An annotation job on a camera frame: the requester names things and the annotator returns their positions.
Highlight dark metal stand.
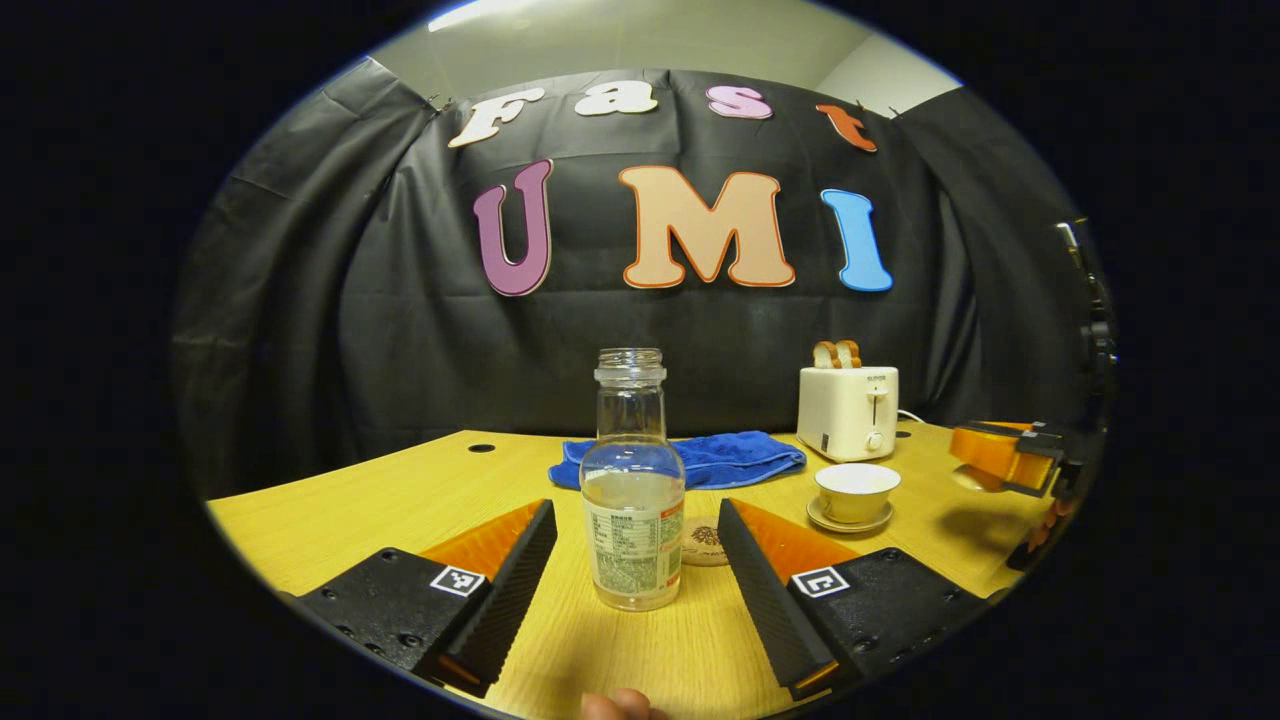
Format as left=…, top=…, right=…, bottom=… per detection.
left=1055, top=220, right=1118, bottom=421

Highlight white toaster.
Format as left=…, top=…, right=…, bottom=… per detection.
left=797, top=366, right=900, bottom=463

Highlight black backdrop cloth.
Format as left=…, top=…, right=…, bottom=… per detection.
left=170, top=55, right=1106, bottom=498

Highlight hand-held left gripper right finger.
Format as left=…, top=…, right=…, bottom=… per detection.
left=717, top=497, right=986, bottom=701

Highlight cream ceramic teacup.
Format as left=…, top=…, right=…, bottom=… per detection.
left=814, top=463, right=902, bottom=524

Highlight round cork coaster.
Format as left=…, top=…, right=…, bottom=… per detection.
left=683, top=516, right=731, bottom=568

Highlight cream ceramic saucer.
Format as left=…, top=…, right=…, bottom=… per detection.
left=806, top=497, right=894, bottom=534

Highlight blue towel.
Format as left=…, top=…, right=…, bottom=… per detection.
left=548, top=431, right=807, bottom=491

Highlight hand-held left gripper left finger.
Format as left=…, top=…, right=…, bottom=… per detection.
left=275, top=498, right=558, bottom=699

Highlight clear glass water bottle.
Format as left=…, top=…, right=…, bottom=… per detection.
left=580, top=348, right=687, bottom=612

